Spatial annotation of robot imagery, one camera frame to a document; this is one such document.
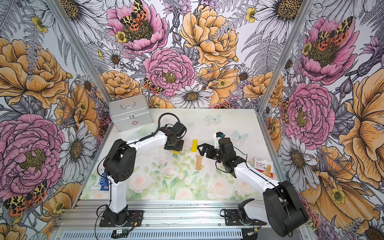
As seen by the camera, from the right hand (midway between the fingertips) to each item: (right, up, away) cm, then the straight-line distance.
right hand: (202, 152), depth 85 cm
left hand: (-16, 0, +9) cm, 19 cm away
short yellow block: (-17, -2, +11) cm, 20 cm away
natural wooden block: (-2, -8, +8) cm, 12 cm away
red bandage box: (+36, -8, +2) cm, 37 cm away
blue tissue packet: (-53, -16, -2) cm, 56 cm away
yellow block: (-5, +3, +18) cm, 19 cm away
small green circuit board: (-40, -36, -13) cm, 55 cm away
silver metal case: (-47, +23, +16) cm, 55 cm away
